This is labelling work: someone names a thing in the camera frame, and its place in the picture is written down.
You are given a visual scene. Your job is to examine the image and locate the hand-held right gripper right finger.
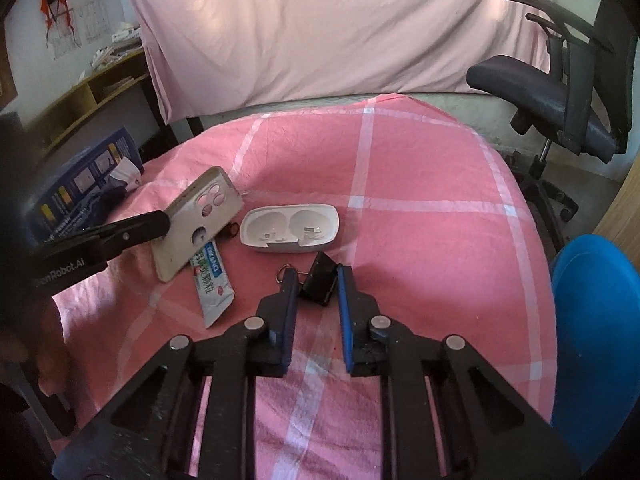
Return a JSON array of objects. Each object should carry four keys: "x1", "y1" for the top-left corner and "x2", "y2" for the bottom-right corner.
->
[{"x1": 340, "y1": 265, "x2": 583, "y2": 480}]

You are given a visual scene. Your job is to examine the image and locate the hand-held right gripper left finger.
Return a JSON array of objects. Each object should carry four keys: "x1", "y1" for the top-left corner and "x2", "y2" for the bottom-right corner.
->
[{"x1": 52, "y1": 267, "x2": 299, "y2": 480}]

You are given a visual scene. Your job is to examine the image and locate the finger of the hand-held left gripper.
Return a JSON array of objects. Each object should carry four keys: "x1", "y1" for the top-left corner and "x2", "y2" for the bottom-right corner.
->
[{"x1": 37, "y1": 209, "x2": 173, "y2": 262}]

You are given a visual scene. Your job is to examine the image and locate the black binder clip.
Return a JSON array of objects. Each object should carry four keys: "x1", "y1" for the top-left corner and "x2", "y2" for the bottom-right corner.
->
[{"x1": 276, "y1": 251, "x2": 341, "y2": 307}]

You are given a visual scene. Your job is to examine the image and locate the blue cardboard box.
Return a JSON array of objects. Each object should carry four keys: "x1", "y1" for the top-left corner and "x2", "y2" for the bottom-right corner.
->
[{"x1": 25, "y1": 127, "x2": 146, "y2": 246}]

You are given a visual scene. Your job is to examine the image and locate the beige phone case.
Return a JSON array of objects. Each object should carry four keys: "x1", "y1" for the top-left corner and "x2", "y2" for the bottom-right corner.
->
[{"x1": 151, "y1": 166, "x2": 245, "y2": 282}]

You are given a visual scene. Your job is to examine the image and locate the white crumpled wrapper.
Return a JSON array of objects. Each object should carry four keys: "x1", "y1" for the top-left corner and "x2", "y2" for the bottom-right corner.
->
[{"x1": 109, "y1": 157, "x2": 143, "y2": 192}]

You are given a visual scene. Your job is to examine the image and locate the white toothpaste tube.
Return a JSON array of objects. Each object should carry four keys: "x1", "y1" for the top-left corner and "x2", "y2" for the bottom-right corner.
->
[{"x1": 190, "y1": 240, "x2": 236, "y2": 329}]

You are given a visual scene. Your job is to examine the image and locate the white plastic tray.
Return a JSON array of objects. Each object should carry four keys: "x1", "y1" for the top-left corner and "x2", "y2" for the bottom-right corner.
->
[{"x1": 240, "y1": 202, "x2": 341, "y2": 253}]

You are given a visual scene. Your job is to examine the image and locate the pink checked tablecloth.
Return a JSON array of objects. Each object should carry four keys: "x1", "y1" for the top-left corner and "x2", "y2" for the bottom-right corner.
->
[{"x1": 50, "y1": 92, "x2": 558, "y2": 480}]

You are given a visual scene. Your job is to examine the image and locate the wooden shelf desk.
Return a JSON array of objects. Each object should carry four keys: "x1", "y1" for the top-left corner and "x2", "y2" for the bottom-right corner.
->
[{"x1": 0, "y1": 50, "x2": 151, "y2": 153}]

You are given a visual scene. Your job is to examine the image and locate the stack of books and papers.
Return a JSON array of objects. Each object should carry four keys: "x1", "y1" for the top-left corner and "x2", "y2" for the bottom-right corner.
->
[{"x1": 90, "y1": 22, "x2": 143, "y2": 68}]

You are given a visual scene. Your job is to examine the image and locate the blue plastic basin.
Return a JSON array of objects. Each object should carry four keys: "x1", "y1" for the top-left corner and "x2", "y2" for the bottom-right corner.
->
[{"x1": 550, "y1": 234, "x2": 640, "y2": 476}]

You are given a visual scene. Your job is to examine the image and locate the pink hanging bed sheet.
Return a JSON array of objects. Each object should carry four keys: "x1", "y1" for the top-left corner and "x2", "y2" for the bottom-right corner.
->
[{"x1": 122, "y1": 0, "x2": 556, "y2": 123}]

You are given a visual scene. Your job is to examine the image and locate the black office chair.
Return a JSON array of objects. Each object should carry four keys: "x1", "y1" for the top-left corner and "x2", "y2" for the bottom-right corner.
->
[{"x1": 466, "y1": 0, "x2": 640, "y2": 251}]

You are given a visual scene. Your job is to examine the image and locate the light wooden cabinet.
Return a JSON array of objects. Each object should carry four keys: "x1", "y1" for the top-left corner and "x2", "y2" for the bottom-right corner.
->
[{"x1": 595, "y1": 160, "x2": 640, "y2": 256}]

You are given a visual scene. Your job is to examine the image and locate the paper wall calendar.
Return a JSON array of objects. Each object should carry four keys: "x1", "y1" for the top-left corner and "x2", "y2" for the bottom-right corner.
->
[{"x1": 50, "y1": 0, "x2": 123, "y2": 62}]

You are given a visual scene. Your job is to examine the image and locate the red knot wall ornament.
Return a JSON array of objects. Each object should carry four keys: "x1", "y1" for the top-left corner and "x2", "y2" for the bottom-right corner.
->
[{"x1": 40, "y1": 0, "x2": 81, "y2": 48}]

